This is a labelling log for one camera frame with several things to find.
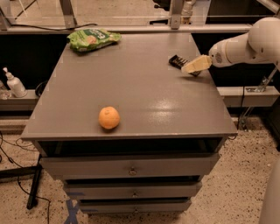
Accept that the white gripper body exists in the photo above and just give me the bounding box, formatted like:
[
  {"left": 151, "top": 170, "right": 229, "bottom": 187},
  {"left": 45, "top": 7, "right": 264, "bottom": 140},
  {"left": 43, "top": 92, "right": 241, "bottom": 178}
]
[{"left": 209, "top": 33, "right": 253, "bottom": 67}]

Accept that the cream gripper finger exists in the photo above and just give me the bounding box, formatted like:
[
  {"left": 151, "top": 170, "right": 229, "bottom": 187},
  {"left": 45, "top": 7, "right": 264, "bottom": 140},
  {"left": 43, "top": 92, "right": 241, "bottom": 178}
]
[{"left": 181, "top": 55, "right": 212, "bottom": 74}]

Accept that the black rxbar chocolate bar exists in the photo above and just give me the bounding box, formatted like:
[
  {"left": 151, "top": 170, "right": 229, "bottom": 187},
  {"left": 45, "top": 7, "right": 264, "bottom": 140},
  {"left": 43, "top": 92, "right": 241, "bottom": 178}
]
[{"left": 169, "top": 55, "right": 200, "bottom": 77}]

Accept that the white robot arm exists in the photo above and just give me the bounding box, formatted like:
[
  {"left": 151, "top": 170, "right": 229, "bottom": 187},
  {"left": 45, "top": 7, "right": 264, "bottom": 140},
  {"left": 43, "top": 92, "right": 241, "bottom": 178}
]
[{"left": 181, "top": 17, "right": 280, "bottom": 224}]

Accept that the top grey drawer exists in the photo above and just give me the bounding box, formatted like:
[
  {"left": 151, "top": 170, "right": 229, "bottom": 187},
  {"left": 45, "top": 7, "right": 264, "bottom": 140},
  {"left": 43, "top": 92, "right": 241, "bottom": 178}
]
[{"left": 41, "top": 153, "right": 220, "bottom": 179}]

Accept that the grey drawer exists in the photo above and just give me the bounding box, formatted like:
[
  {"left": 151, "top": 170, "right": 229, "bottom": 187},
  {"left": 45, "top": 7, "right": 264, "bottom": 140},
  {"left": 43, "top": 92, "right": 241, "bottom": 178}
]
[
  {"left": 80, "top": 199, "right": 191, "bottom": 214},
  {"left": 64, "top": 182, "right": 202, "bottom": 200},
  {"left": 41, "top": 153, "right": 220, "bottom": 179}
]

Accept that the grey drawer cabinet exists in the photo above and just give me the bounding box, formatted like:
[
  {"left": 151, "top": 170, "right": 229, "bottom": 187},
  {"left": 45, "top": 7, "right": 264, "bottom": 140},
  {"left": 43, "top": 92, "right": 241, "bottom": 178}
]
[{"left": 20, "top": 32, "right": 238, "bottom": 215}]

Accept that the orange fruit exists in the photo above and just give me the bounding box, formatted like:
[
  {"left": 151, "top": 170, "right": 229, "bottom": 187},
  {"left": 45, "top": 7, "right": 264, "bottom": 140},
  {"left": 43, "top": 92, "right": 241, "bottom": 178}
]
[{"left": 98, "top": 107, "right": 120, "bottom": 130}]

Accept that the green snack bag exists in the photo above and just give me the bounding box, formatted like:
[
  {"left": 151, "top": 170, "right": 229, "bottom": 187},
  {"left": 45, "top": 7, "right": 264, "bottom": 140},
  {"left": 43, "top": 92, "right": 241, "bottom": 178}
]
[{"left": 66, "top": 29, "right": 122, "bottom": 53}]

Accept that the middle grey drawer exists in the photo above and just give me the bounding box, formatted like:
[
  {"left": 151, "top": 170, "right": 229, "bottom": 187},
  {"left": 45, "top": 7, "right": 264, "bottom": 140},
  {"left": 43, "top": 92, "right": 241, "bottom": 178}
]
[{"left": 64, "top": 182, "right": 202, "bottom": 200}]

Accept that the bottom grey drawer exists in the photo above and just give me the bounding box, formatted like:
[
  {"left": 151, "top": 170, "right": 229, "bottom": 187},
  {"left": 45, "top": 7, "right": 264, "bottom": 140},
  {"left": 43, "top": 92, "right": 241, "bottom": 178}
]
[{"left": 80, "top": 199, "right": 191, "bottom": 214}]

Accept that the white pump bottle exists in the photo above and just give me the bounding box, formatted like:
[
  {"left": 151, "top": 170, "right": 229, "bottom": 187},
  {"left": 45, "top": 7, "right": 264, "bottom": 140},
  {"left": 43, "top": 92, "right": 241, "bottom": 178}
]
[{"left": 3, "top": 67, "right": 27, "bottom": 98}]

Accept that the black metal floor stand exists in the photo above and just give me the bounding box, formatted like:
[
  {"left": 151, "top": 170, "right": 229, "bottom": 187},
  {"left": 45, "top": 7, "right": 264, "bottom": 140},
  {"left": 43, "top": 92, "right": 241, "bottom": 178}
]
[{"left": 0, "top": 157, "right": 42, "bottom": 210}]

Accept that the metal frame rail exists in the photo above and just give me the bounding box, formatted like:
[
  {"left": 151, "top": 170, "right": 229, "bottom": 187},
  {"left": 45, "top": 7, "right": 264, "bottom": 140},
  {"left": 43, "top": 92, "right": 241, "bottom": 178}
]
[{"left": 0, "top": 24, "right": 252, "bottom": 35}]

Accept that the black floor cable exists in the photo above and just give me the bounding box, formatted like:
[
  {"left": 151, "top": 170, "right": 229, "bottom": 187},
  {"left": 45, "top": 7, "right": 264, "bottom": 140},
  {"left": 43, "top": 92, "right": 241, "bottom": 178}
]
[{"left": 0, "top": 130, "right": 51, "bottom": 224}]

